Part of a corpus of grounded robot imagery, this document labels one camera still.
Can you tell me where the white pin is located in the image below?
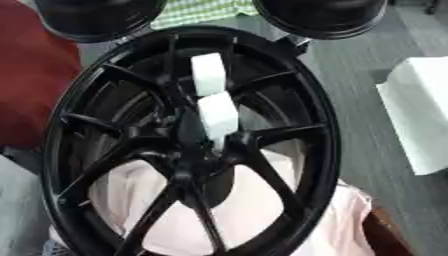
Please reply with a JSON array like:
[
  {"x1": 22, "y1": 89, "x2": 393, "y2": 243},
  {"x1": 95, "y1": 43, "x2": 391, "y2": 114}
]
[
  {"x1": 189, "y1": 52, "x2": 230, "y2": 98},
  {"x1": 196, "y1": 91, "x2": 242, "y2": 144}
]

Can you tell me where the black spoked wheel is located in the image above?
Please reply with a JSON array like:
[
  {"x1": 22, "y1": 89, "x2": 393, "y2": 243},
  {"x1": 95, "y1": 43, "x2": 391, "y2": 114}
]
[{"x1": 38, "y1": 25, "x2": 343, "y2": 256}]

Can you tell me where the black round wheel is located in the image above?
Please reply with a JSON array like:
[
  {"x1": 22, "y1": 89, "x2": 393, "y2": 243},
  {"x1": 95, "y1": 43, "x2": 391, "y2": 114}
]
[
  {"x1": 31, "y1": 0, "x2": 170, "y2": 44},
  {"x1": 250, "y1": 0, "x2": 391, "y2": 41}
]

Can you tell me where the green white checked cloth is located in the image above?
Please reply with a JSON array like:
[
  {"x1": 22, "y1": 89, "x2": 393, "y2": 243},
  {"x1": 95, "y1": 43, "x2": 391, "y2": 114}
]
[{"x1": 148, "y1": 0, "x2": 261, "y2": 31}]

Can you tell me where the pale pink cloth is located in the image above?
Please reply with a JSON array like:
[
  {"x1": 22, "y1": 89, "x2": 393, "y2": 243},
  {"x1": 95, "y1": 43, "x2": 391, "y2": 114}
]
[{"x1": 47, "y1": 148, "x2": 378, "y2": 256}]

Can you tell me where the white box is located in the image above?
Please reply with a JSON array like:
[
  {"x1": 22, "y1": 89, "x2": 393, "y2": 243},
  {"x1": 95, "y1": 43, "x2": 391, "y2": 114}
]
[{"x1": 374, "y1": 55, "x2": 448, "y2": 177}]

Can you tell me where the red cloth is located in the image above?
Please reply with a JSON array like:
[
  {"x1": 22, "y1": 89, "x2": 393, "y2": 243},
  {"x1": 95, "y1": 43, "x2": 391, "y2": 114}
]
[{"x1": 0, "y1": 0, "x2": 84, "y2": 149}]

